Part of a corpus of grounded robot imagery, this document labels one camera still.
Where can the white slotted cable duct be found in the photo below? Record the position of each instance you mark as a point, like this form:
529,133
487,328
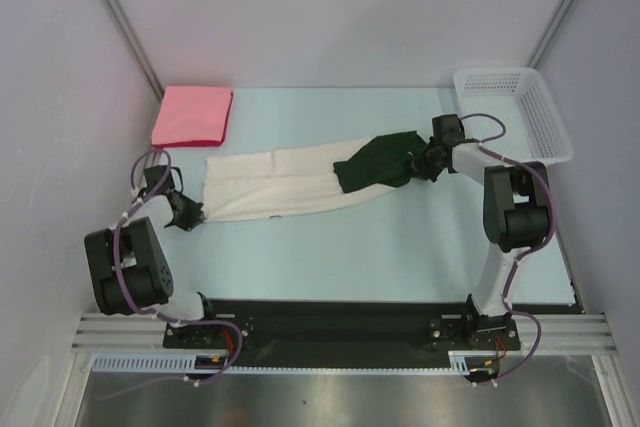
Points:
206,365

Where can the aluminium frame rail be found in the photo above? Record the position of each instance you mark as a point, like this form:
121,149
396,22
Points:
558,334

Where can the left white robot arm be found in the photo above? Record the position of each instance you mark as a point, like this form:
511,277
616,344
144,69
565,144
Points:
132,267

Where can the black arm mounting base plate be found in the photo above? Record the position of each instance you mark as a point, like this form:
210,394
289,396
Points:
228,313

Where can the white and dark green t-shirt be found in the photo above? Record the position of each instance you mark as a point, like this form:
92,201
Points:
308,180

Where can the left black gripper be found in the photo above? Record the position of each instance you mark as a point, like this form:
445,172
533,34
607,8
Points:
195,217

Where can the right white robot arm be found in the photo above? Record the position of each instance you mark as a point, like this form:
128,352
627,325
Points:
518,207

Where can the folded pink t-shirt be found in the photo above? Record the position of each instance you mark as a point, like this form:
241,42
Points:
192,116

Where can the white perforated plastic basket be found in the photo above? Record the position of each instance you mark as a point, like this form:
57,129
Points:
513,105

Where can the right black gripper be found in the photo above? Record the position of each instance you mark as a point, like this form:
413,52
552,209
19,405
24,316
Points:
420,167

